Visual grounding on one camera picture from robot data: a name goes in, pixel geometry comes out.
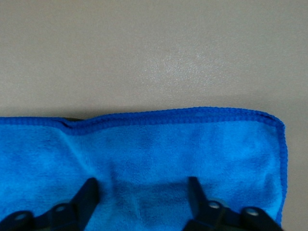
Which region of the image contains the blue microfibre towel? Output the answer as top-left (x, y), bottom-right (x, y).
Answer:
top-left (0, 106), bottom-right (288, 231)

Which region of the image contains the table cover sheet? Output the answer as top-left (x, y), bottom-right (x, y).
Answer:
top-left (0, 0), bottom-right (308, 231)

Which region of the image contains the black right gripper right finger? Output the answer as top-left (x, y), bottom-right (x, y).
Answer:
top-left (182, 177), bottom-right (284, 231)

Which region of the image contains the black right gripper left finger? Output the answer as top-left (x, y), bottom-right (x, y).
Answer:
top-left (0, 177), bottom-right (100, 231)

